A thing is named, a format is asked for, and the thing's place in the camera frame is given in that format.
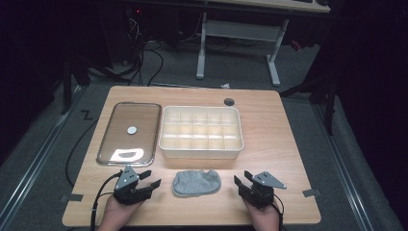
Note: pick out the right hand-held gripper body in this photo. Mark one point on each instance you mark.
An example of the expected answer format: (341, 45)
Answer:
(261, 189)

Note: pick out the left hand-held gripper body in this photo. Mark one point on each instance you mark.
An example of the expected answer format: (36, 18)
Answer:
(125, 184)

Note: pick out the grey sock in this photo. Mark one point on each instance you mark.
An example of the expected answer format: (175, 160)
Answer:
(195, 184)

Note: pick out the white compartment storage box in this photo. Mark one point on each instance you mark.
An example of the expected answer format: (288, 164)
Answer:
(200, 131)

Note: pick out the person's right hand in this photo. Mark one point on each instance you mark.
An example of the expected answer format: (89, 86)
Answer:
(264, 216)

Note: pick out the person's left hand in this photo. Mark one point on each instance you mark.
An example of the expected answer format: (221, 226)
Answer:
(117, 213)

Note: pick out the clear plastic box lid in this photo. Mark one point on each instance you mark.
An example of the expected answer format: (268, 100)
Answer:
(128, 141)

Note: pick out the grey tape strip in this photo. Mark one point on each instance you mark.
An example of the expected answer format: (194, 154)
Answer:
(311, 192)
(73, 197)

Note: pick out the black zigzag floor tape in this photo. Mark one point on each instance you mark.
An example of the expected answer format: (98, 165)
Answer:
(86, 114)

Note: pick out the white paper scrap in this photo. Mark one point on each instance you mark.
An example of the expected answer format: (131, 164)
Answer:
(225, 86)

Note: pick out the white-framed desk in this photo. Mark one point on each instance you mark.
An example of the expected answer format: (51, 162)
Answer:
(240, 30)

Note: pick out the metal floor rail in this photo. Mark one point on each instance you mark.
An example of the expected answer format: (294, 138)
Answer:
(344, 170)
(32, 165)

